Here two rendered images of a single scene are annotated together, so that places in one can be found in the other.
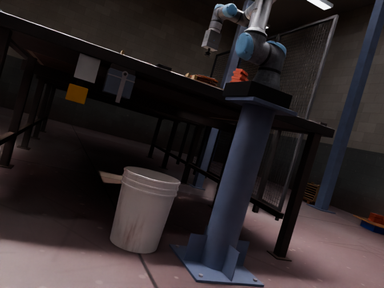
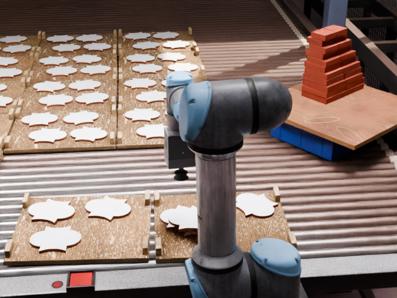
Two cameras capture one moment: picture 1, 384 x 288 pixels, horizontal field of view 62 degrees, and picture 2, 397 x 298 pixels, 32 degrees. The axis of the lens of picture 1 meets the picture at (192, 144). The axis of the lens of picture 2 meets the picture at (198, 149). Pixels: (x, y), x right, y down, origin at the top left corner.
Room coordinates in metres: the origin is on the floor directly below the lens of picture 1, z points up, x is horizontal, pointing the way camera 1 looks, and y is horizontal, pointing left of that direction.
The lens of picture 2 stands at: (0.36, -0.44, 2.09)
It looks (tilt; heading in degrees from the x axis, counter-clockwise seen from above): 27 degrees down; 15
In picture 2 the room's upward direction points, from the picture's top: straight up
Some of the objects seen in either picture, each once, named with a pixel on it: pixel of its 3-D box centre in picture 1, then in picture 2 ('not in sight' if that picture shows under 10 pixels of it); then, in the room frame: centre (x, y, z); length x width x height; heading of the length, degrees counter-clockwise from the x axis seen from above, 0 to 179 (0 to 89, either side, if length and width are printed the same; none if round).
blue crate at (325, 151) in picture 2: not in sight; (325, 125); (2.81, -0.29, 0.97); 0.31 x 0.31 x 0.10; 58
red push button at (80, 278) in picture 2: not in sight; (81, 281); (1.73, 0.26, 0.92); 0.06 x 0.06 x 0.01; 21
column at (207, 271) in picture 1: (236, 185); not in sight; (1.65, -0.28, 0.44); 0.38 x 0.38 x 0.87; 24
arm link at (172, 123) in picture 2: (215, 27); (181, 119); (2.02, 0.06, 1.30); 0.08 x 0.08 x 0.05
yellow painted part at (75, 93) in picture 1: (80, 78); not in sight; (1.58, 0.61, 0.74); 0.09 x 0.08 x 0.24; 111
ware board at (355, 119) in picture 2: not in sight; (339, 107); (2.86, -0.33, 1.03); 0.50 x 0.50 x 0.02; 58
